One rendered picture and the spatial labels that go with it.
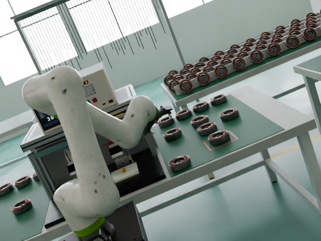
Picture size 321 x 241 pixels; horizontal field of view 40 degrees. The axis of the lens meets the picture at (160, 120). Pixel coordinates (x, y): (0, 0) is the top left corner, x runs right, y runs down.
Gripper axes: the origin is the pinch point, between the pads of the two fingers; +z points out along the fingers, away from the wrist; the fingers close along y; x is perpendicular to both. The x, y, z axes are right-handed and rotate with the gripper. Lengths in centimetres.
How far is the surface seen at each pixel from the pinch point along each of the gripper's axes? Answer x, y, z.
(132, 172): -5.1, -29.4, 12.2
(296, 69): -11, 91, 99
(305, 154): -58, 42, 23
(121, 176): -2.5, -35.1, 12.1
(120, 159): 8.1, -32.1, 24.4
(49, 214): 5, -73, -1
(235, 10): 244, 229, 610
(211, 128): -13.1, 17.2, 34.8
